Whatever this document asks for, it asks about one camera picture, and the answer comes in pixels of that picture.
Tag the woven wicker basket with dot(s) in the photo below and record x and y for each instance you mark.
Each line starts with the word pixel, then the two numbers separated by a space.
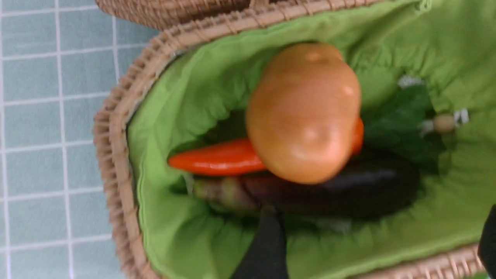
pixel 197 76

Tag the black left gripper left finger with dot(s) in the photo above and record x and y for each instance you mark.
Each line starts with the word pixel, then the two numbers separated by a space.
pixel 266 255

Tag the woven wicker basket lid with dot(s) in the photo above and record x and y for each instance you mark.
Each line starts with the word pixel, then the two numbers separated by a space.
pixel 161 14

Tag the brown toy potato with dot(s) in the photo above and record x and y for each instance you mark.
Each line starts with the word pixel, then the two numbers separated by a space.
pixel 302 116

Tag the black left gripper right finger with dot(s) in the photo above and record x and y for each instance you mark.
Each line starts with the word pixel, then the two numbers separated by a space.
pixel 487 244

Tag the teal checkered tablecloth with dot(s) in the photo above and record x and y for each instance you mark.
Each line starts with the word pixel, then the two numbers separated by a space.
pixel 59 60

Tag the purple toy eggplant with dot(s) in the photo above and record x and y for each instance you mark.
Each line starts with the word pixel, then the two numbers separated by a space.
pixel 368 187

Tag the red toy chili pepper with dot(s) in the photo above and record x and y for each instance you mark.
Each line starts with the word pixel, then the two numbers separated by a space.
pixel 217 159

